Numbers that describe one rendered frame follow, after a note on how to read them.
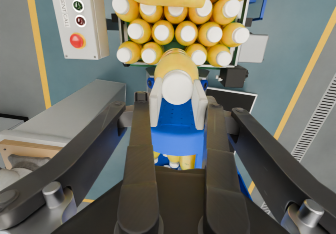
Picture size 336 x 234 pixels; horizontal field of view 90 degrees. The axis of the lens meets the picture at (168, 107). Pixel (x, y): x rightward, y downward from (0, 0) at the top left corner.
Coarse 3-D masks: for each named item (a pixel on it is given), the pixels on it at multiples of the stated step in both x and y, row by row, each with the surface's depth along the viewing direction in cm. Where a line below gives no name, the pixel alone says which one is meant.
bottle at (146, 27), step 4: (136, 20) 48; (140, 20) 49; (144, 20) 51; (140, 24) 48; (144, 24) 48; (148, 24) 51; (144, 28) 48; (148, 28) 50; (144, 32) 48; (148, 32) 50; (144, 36) 49; (148, 36) 51; (132, 40) 51; (136, 40) 49; (140, 40) 50; (144, 40) 51; (148, 40) 56
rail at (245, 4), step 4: (244, 0) 54; (248, 0) 52; (244, 4) 54; (244, 8) 53; (244, 12) 53; (244, 16) 54; (240, 20) 56; (244, 20) 54; (244, 24) 55; (236, 48) 59; (236, 52) 59; (236, 56) 59; (236, 60) 59; (232, 64) 62; (236, 64) 60
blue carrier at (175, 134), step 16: (160, 112) 55; (176, 112) 55; (192, 112) 56; (160, 128) 46; (176, 128) 47; (192, 128) 46; (160, 144) 45; (176, 144) 44; (192, 144) 45; (160, 160) 80
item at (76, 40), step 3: (72, 36) 46; (75, 36) 46; (78, 36) 46; (69, 39) 46; (72, 39) 46; (75, 39) 46; (78, 39) 46; (81, 39) 46; (72, 42) 46; (75, 42) 46; (78, 42) 46; (81, 42) 46; (72, 45) 47; (75, 45) 47; (78, 45) 47; (81, 45) 47
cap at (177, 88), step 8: (176, 72) 20; (168, 80) 20; (176, 80) 20; (184, 80) 20; (168, 88) 20; (176, 88) 20; (184, 88) 20; (192, 88) 20; (168, 96) 21; (176, 96) 21; (184, 96) 21; (176, 104) 21
